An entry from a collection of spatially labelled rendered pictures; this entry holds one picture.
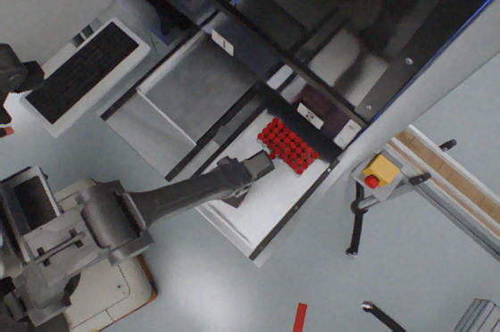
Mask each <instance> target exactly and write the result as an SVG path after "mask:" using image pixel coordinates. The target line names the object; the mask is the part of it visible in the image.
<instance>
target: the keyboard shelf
mask: <svg viewBox="0 0 500 332"><path fill-rule="evenodd" d="M111 22H114V23H115V24H116V25H117V26H119V27H121V29H122V30H123V31H124V32H125V33H127V34H128V35H129V36H130V37H131V38H132V39H134V40H135V41H136V42H137V43H138V44H139V48H138V49H136V50H135V51H133V52H132V53H131V54H130V55H129V56H127V57H126V58H125V59H124V60H123V61H122V62H121V63H120V64H118V65H117V66H116V67H115V68H114V69H113V70H112V72H110V73H109V74H108V75H107V76H106V77H105V78H104V79H102V80H101V81H100V82H99V83H98V84H97V85H96V86H95V87H93V88H92V89H91V90H90V91H89V92H88V93H87V94H86V95H84V96H83V97H82V98H81V99H80V100H79V101H78V102H76V103H75V104H74V105H73V106H72V107H71V108H70V109H69V110H68V111H67V112H66V113H65V114H64V115H63V116H62V117H61V118H60V119H59V120H58V121H57V122H56V123H55V124H54V125H51V124H50V123H49V121H48V120H47V119H46V118H45V117H44V116H43V115H42V114H41V113H40V112H38V111H37V110H36V109H35V108H34V106H33V105H32V104H31V103H29V102H28V101H27V100H26V99H25V97H26V96H27V95H28V94H29V93H31V92H32V91H33V90H31V91H28V92H27V93H25V94H24V95H23V96H22V97H21V99H20V100H19V102H20V104H21V105H22V106H23V107H24V108H25V109H26V110H27V111H28V112H29V113H30V114H31V115H33V116H34V118H35V119H36V120H37V121H38V122H39V123H40V124H41V125H42V126H43V127H44V128H45V129H47V130H48V132H49V133H50V134H51V135H52V136H53V137H55V138H58V137H60V136H61V135H62V134H63V133H64V132H65V130H67V129H68V128H70V127H71V126H72V125H73V124H74V123H75V122H77V121H78V120H79V119H80V118H81V117H82V116H83V115H84V114H85V113H86V112H87V111H88V110H89V109H90V108H91V107H92V106H93V105H94V104H96V103H97V102H98V101H99V100H100V99H101V98H102V97H103V96H104V95H106V94H107V93H108V92H109V91H110V89H112V88H113V87H115V86H116V85H117V84H118V83H119V82H120V81H121V80H122V79H123V78H125V77H126V76H127V75H128V74H129V73H130V72H131V71H132V70H133V69H135V68H136V67H137V66H138V65H139V64H140V62H141V61H142V60H143V59H145V58H146V57H147V56H148V55H149V54H150V53H151V52H152V48H151V47H149V46H148V45H147V44H146V43H145V42H144V41H143V40H142V39H141V38H140V37H139V36H137V35H136V34H135V33H134V32H133V31H132V30H130V29H129V28H128V27H127V26H126V25H125V24H124V25H123V24H122V22H121V21H120V20H119V19H117V18H116V17H112V18H111V19H110V20H109V21H108V22H106V23H105V25H103V26H102V27H101V28H100V29H99V30H98V31H97V32H96V33H94V34H93V35H91V36H90V37H89V38H88V39H87V40H85V41H84V42H83V43H82V44H81V45H80V46H78V47H77V48H76V47H75V45H74V44H73V43H71V42H70V41H69V42H68V43H66V44H65V45H64V46H63V47H61V48H60V49H59V50H58V51H57V52H56V53H55V54H54V55H53V56H52V57H50V58H49V59H48V60H47V61H46V62H44V63H43V64H42V65H41V66H40V68H41V69H42V70H43V72H44V73H45V76H44V78H45V79H46V78H47V77H49V76H50V75H51V74H52V73H53V72H54V71H55V70H57V69H58V68H59V67H60V66H62V65H63V64H64V63H65V62H66V61H68V60H69V59H70V58H71V57H72V56H73V55H74V54H75V53H76V52H77V51H78V50H80V48H81V47H82V46H83V45H85V44H86V43H87V42H88V41H89V40H90V39H92V38H93V37H94V36H95V35H96V34H97V33H98V32H99V31H101V30H102V29H104V28H105V27H106V26H107V25H108V24H109V23H111Z"/></svg>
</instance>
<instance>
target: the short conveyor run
mask: <svg viewBox="0 0 500 332"><path fill-rule="evenodd" d="M454 146H456V140H455V139H451V140H449V142H448V141H446V142H445V143H443V144H442V145H440V146H437V145H436V144H434V143H433V142H432V141H431V140H429V139H428V138H427V137H425V136H424V135H423V134H422V133H421V132H420V131H419V130H418V129H417V128H415V127H414V126H412V125H411V124H410V125H409V126H408V127H405V128H404V129H402V131H401V132H400V133H398V134H397V135H396V136H394V137H393V138H392V139H390V140H389V141H388V142H386V143H385V144H384V145H383V146H382V147H383V148H385V149H386V150H387V151H388V152H389V153H391V154H392V155H393V156H394V157H396V158H397V160H398V161H400V162H401V163H402V164H403V165H404V166H403V168H402V169H401V170H400V171H401V173H402V174H403V175H404V176H403V178H402V181H404V182H405V183H406V184H407V185H408V186H410V187H411V188H412V189H413V190H415V191H416V192H417V193H418V194H420V195H421V196H422V197H423V198H424V199H426V200H427V201H428V202H429V203H431V204H432V205H433V206H434V207H435V208H436V209H437V210H438V211H439V212H441V213H442V214H443V215H445V216H447V218H448V219H449V220H450V221H452V222H453V223H454V224H455V225H456V226H457V227H458V228H459V229H460V230H461V231H462V232H463V233H465V234H467V235H468V236H469V237H470V238H472V239H473V241H474V242H475V243H477V244H478V245H479V246H480V247H483V248H484V249H485V251H487V252H488V253H489V254H490V255H492V256H493V257H494V258H495V260H496V261H499V262H500V198H499V197H498V196H497V195H495V194H494V192H493V191H492V190H490V189H489V188H488V187H486V186H485V185H484V184H483V183H482V182H481V181H479V180H477V179H476V178H475V177H473V176H472V175H471V174H470V173H469V172H468V171H467V170H466V169H465V168H464V167H463V166H462V165H460V164H459V163H458V162H457V161H456V160H455V159H454V158H451V157H450V156H449V155H447V154H446V153H445V152H446V151H448V150H450V149H452V148H453V147H454Z"/></svg>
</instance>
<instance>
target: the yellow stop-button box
mask: <svg viewBox="0 0 500 332"><path fill-rule="evenodd" d="M403 166H404V165H403V164H402V163H401V162H400V161H398V160H397V159H396V158H395V157H394V156H393V155H391V154H390V153H389V152H387V151H386V150H385V149H383V150H382V151H380V152H379V153H378V154H377V155H376V156H375V157H374V158H373V160H372V161H371V162H370V163H369V164H368V166H367V167H365V168H364V169H363V171H362V173H363V174H364V175H366V176H372V177H374V178H375V179H376V180H377V181H378V183H379V185H378V187H379V188H382V187H384V186H386V185H388V184H390V183H391V181H392V180H393V179H394V178H395V176H396V175H397V174H398V173H399V171H400V170H401V169H402V168H403Z"/></svg>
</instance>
